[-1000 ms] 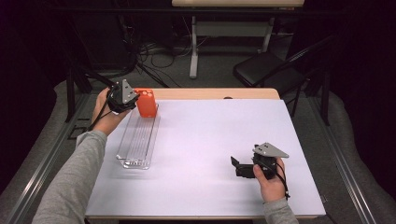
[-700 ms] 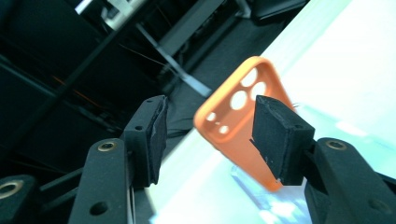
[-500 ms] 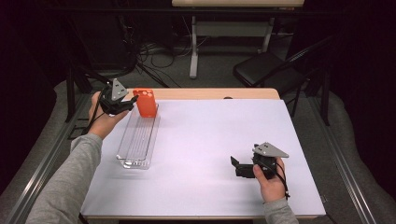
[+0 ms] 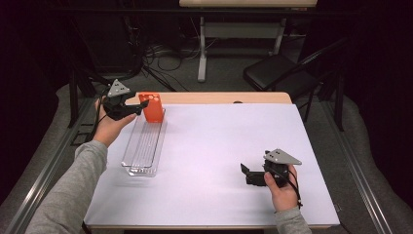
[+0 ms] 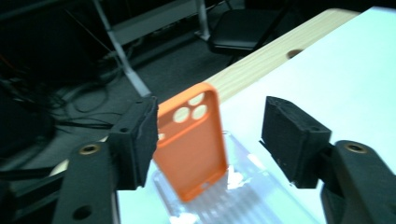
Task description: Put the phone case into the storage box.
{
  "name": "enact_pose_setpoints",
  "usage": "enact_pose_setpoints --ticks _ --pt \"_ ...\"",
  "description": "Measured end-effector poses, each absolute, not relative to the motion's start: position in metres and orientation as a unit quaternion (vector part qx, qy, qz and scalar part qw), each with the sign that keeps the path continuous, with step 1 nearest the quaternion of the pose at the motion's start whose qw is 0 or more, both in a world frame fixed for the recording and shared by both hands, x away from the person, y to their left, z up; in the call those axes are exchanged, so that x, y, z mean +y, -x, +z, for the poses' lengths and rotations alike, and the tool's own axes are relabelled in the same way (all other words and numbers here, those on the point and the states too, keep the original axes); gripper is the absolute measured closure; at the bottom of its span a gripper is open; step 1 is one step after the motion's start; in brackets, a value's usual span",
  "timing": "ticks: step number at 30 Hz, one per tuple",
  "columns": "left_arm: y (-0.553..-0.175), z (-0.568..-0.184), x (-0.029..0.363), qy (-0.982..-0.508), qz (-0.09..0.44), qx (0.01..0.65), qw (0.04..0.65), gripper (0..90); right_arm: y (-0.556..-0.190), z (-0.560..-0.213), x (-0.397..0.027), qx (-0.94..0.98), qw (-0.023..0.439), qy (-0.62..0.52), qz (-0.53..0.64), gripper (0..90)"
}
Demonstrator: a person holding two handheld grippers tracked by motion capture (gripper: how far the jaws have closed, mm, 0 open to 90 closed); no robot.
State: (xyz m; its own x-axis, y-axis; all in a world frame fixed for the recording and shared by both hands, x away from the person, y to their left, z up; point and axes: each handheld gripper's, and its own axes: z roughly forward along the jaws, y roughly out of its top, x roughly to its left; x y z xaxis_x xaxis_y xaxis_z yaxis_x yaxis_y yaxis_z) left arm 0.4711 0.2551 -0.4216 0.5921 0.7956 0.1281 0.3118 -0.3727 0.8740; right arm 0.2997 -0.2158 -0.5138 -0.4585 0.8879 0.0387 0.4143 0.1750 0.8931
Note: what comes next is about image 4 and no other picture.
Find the white-legged desk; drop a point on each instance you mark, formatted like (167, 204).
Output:
(242, 29)

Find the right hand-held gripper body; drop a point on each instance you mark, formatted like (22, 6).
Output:
(276, 165)

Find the black metal stand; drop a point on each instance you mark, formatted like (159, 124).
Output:
(74, 97)
(339, 100)

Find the person's right hand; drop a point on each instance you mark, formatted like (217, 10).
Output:
(284, 195)

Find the clear plastic tray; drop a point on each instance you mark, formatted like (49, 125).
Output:
(144, 146)

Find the black folding chair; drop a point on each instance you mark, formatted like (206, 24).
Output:
(276, 73)

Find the person's left hand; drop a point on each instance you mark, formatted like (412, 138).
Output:
(108, 128)

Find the aluminium floor rail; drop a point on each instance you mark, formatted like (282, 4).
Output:
(357, 169)
(39, 182)

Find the white board mat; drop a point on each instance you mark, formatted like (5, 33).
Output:
(211, 195)

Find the black horizontal bar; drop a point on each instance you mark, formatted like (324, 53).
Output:
(195, 11)

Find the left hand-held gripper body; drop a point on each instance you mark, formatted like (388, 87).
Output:
(117, 102)

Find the orange phone case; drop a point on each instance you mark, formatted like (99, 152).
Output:
(151, 107)

